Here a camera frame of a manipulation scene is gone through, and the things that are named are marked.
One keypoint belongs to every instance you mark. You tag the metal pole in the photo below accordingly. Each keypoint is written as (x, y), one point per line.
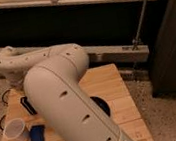
(136, 41)

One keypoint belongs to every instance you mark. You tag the dark cabinet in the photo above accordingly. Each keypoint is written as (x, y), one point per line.
(170, 37)

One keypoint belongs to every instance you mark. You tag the black bowl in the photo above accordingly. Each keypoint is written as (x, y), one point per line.
(102, 104)

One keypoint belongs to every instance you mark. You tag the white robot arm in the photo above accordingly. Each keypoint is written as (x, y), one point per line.
(50, 78)

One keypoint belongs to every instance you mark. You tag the white paper cup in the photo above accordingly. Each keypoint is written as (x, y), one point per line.
(16, 129)

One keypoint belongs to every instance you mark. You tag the blue sponge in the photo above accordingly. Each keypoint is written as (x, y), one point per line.
(37, 133)

